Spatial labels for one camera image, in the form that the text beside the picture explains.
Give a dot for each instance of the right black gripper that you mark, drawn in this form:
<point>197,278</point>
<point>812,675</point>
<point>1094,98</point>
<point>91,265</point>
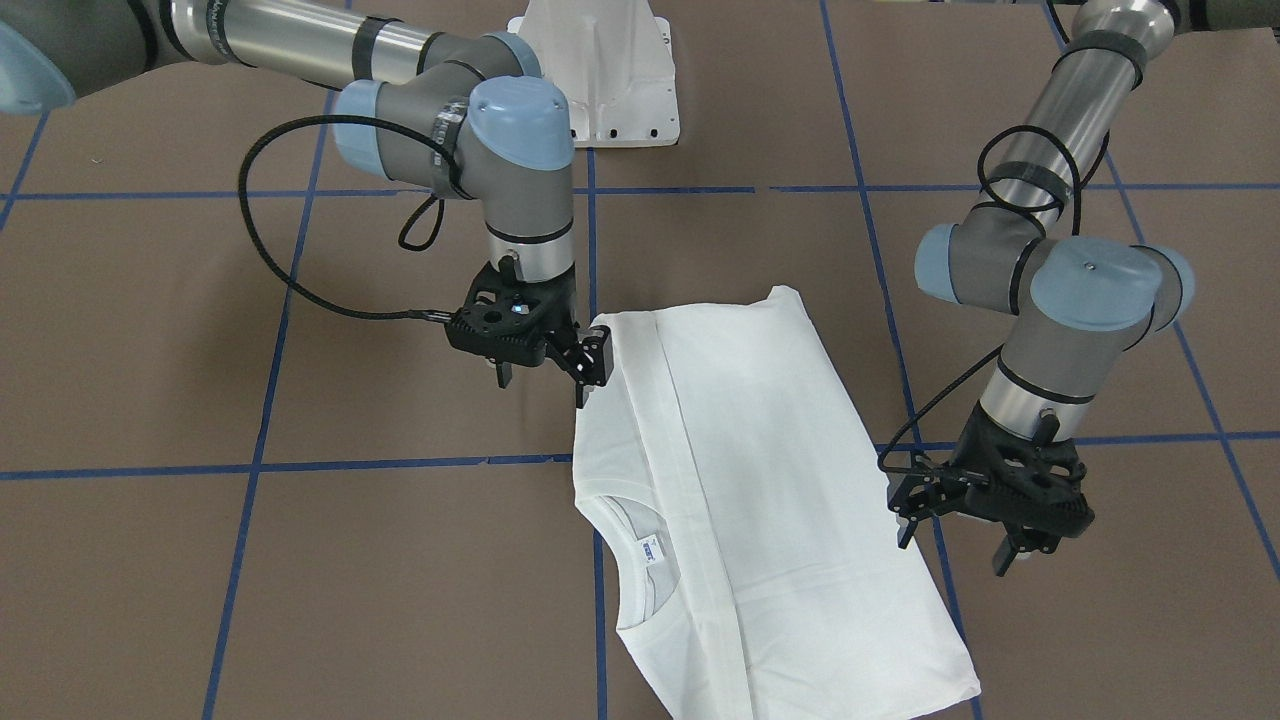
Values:
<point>562,318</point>

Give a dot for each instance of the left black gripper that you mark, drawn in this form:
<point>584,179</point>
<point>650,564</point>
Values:
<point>968,446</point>

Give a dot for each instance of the white long-sleeve printed shirt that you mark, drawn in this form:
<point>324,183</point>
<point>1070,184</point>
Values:
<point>729,473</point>

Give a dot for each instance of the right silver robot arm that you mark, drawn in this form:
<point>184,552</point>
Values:
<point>467,119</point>

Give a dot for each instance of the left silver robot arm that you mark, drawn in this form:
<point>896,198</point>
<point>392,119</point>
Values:
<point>1078,302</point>

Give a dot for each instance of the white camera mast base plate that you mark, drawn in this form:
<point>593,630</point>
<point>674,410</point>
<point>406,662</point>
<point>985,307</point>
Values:
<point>614,62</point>

